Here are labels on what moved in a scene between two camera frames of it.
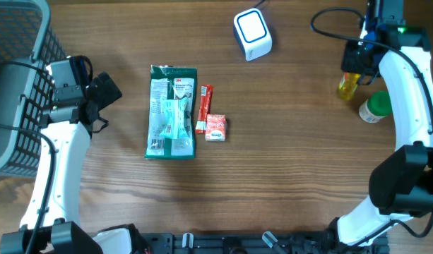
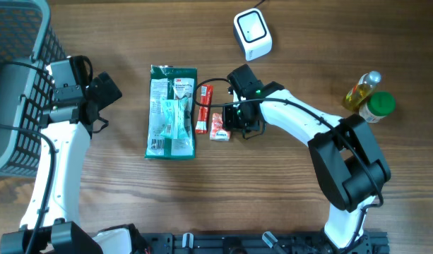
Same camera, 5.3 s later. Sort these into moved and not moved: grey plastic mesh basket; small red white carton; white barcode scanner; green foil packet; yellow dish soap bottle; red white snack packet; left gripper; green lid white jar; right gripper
Moved: small red white carton; right gripper; yellow dish soap bottle
Not moved: red white snack packet; left gripper; green foil packet; grey plastic mesh basket; white barcode scanner; green lid white jar
